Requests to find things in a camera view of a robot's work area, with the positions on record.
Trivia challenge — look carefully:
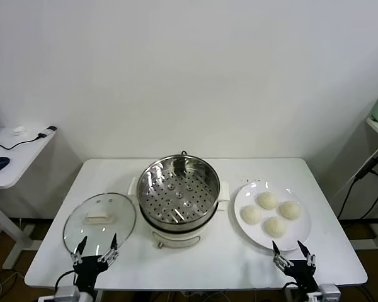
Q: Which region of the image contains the black power adapter cable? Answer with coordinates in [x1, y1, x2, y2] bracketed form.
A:
[336, 157, 378, 221]

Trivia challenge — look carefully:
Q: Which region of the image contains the white electric cooker base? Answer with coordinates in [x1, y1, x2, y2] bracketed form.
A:
[127, 176, 231, 250]

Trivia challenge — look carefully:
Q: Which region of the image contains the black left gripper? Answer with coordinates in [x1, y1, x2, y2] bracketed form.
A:
[69, 232, 119, 293]

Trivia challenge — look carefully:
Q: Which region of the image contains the white steamed baozi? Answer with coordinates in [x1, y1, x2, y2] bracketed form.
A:
[263, 216, 287, 237]
[257, 191, 278, 210]
[241, 204, 263, 225]
[278, 200, 303, 221]

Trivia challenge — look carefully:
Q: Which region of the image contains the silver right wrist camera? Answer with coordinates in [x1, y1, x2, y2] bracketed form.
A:
[319, 282, 341, 302]

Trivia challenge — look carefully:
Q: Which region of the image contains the round glass pot lid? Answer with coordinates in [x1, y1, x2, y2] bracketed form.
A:
[62, 192, 137, 255]

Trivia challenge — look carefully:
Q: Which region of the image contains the perforated steel steamer basket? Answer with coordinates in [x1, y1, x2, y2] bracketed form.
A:
[136, 154, 221, 232]

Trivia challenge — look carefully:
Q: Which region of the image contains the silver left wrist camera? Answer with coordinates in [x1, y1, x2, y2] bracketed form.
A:
[54, 285, 81, 302]

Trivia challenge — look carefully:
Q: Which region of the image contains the white rectangular table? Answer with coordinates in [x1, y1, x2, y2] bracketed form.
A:
[24, 157, 369, 291]

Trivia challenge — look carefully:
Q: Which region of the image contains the round white plate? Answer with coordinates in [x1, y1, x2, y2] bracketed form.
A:
[234, 181, 312, 252]

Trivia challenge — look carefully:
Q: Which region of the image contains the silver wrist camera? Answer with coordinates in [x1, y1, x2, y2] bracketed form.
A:
[54, 285, 81, 302]
[319, 282, 341, 302]

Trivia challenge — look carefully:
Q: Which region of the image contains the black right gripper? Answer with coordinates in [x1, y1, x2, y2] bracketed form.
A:
[272, 240, 319, 294]

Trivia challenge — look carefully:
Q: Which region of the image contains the black desk cable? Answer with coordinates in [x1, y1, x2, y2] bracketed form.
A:
[0, 133, 48, 151]

